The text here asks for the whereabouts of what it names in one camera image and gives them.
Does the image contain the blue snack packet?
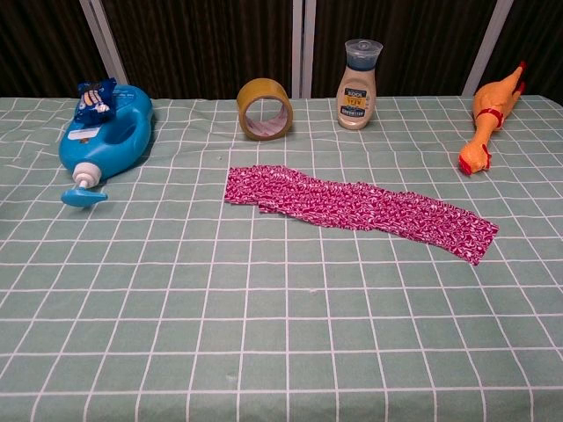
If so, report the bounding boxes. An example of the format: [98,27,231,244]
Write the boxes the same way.
[72,77,119,124]

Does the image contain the green checked tablecloth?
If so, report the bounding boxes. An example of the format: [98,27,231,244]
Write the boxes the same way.
[0,95,563,422]

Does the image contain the pink patterned cloth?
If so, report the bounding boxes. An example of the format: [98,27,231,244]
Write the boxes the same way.
[223,164,463,247]

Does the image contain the brown packing tape roll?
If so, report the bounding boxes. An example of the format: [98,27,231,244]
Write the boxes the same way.
[236,77,295,142]

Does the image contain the white partition post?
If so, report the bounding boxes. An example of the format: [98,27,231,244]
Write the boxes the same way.
[461,0,515,98]
[291,0,317,99]
[78,0,129,87]

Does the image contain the dark ribbed partition panel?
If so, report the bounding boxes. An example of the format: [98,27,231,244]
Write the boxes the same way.
[311,0,494,98]
[99,0,295,100]
[483,0,563,102]
[0,0,109,98]

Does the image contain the orange rubber chicken toy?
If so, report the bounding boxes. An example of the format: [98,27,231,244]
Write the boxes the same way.
[457,60,528,178]

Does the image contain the small clear lidded jar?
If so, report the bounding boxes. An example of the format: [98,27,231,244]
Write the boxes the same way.
[336,38,384,131]

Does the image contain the blue detergent pump bottle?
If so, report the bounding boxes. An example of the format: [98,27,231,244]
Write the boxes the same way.
[58,84,155,207]

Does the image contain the small pink patterned packet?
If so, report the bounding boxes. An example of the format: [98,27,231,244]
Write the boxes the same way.
[433,210,501,267]

